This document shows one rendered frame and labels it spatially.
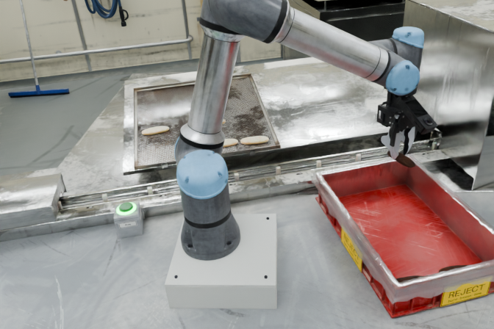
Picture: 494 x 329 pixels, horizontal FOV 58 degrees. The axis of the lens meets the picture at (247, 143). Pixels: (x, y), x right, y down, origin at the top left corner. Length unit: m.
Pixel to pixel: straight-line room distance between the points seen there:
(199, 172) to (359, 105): 0.94
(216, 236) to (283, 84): 0.96
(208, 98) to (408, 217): 0.68
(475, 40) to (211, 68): 0.77
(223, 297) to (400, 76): 0.63
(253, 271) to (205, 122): 0.37
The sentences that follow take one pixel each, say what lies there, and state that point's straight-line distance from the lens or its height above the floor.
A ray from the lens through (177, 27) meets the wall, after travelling 5.06.
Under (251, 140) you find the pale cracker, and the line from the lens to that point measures 1.57.
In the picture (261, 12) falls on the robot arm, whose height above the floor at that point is 1.46.
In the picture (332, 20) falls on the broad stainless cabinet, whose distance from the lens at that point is 3.16.
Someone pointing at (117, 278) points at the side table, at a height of 0.82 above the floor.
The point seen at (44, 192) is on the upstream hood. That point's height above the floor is 0.92.
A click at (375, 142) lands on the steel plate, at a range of 1.74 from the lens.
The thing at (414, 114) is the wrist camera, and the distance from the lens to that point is 1.24.
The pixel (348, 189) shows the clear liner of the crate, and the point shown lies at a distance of 1.41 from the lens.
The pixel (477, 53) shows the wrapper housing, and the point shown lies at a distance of 1.44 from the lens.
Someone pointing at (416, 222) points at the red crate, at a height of 0.82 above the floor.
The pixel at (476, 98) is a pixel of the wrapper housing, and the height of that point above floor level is 1.11.
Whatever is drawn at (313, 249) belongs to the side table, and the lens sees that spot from 1.24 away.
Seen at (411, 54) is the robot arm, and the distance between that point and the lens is 1.20.
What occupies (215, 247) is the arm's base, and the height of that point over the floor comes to 0.93.
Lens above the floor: 1.67
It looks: 29 degrees down
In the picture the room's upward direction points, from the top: 4 degrees counter-clockwise
